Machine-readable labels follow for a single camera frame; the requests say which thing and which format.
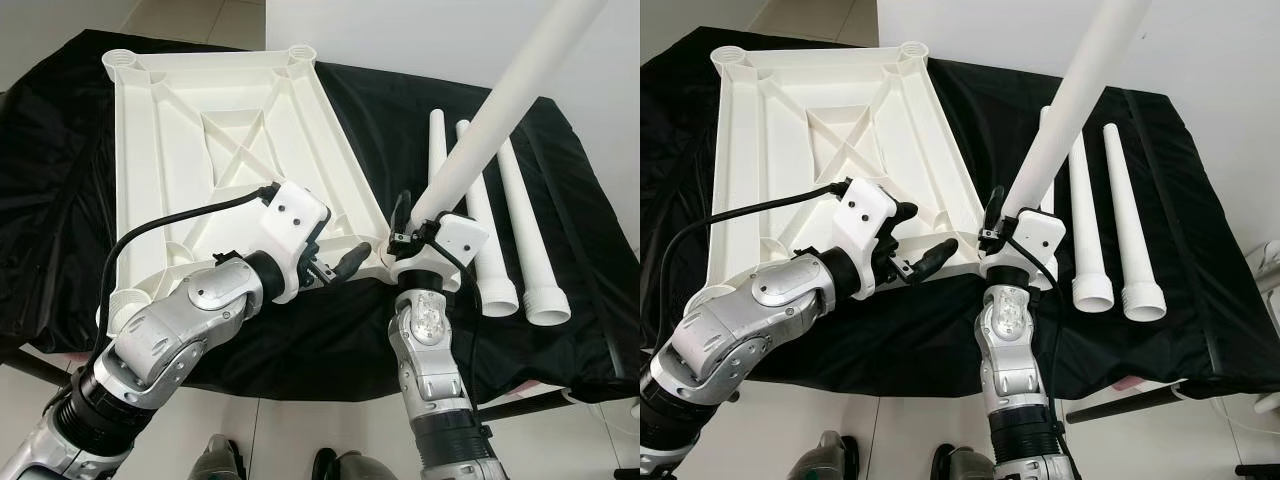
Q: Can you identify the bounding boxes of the white plastic table leg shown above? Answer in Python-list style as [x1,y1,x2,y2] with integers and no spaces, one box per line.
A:
[1066,130,1116,314]
[495,138,572,328]
[1102,123,1168,323]
[408,0,609,229]
[455,120,520,318]
[1036,105,1057,216]
[1000,0,1156,219]
[429,108,451,201]

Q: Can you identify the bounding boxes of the white plastic table top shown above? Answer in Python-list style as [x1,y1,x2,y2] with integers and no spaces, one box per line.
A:
[100,43,421,336]
[708,41,1011,331]

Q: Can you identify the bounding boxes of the black tablecloth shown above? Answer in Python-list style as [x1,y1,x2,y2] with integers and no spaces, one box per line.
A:
[640,25,1256,401]
[0,28,641,406]

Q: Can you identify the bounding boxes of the grey right robot foot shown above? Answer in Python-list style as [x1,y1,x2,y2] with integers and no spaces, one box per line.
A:
[312,448,401,480]
[930,445,1001,480]

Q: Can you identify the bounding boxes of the grey robot foot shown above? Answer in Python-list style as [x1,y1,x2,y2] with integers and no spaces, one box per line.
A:
[800,430,856,480]
[312,448,401,480]
[930,445,1001,480]
[190,435,246,480]

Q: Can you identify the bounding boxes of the grey left robot foot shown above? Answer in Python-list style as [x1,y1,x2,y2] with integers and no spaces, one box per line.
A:
[800,430,856,480]
[190,435,246,480]

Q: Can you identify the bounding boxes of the white floor fan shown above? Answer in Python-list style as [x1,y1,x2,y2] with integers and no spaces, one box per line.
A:
[1243,240,1280,296]

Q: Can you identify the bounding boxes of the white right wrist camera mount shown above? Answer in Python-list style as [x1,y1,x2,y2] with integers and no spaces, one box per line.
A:
[980,210,1067,293]
[388,212,492,298]

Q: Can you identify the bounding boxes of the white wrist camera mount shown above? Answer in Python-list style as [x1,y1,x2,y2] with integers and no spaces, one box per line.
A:
[980,210,1067,293]
[388,212,492,298]
[836,178,903,301]
[260,180,332,304]

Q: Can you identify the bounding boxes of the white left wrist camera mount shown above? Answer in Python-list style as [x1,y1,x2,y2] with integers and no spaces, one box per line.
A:
[836,178,903,301]
[260,180,332,304]

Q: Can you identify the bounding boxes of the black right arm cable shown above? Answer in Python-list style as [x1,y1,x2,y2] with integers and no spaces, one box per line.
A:
[420,222,486,321]
[1010,235,1071,471]

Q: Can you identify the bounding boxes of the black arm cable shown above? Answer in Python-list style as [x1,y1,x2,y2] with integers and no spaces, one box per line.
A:
[420,222,486,321]
[1010,235,1071,471]
[660,180,851,331]
[95,183,281,341]

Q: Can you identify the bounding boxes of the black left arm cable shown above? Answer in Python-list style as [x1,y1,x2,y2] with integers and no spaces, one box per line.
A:
[95,183,281,341]
[660,180,851,331]

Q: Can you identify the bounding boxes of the dark metal table frame bar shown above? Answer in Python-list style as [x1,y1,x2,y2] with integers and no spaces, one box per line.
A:
[470,388,606,423]
[0,343,73,389]
[1065,385,1191,426]

